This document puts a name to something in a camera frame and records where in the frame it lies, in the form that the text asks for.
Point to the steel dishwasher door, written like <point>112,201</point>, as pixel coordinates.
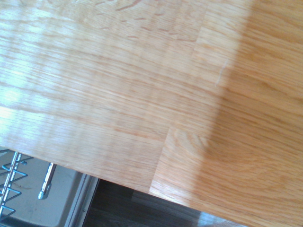
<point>30,208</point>

